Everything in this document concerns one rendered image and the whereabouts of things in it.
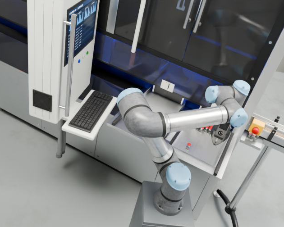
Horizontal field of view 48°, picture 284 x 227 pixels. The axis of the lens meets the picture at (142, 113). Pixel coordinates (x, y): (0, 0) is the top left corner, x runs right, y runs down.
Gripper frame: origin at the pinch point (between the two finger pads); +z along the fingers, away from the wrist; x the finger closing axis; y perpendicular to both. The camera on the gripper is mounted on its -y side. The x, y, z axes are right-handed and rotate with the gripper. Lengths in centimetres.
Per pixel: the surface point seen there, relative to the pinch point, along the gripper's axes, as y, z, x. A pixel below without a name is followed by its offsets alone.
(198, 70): 38.5, -13.9, 26.4
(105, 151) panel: 39, 84, 75
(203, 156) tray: 8.7, 17.8, 2.8
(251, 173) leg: 53, 51, -31
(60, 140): 14, 69, 101
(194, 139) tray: 18.6, 17.8, 11.9
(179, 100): 46, 15, 33
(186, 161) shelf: -0.9, 18.1, 9.7
